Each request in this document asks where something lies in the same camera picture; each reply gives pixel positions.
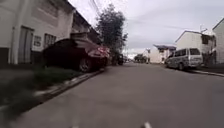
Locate dark vehicle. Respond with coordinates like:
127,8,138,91
110,53,125,66

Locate tall dark tree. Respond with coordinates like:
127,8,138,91
95,3,129,58

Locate grey asphalt road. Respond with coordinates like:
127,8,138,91
9,61,224,128

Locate robot's own part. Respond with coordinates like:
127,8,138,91
143,121,153,128

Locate white house with dark roof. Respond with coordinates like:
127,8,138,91
174,29,217,56

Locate dark red car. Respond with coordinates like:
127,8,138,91
42,38,111,73

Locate grass verge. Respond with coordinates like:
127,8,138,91
0,65,84,108

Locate overhead wires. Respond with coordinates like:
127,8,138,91
89,0,103,16

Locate white house with purple roof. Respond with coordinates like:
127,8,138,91
143,44,177,65

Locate silver van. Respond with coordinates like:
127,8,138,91
164,47,204,71

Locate white building with barred windows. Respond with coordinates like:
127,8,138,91
0,0,103,66

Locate distant bushes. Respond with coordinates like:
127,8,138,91
133,53,148,64

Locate concrete kerb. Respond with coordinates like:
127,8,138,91
188,68,224,78
0,68,106,113

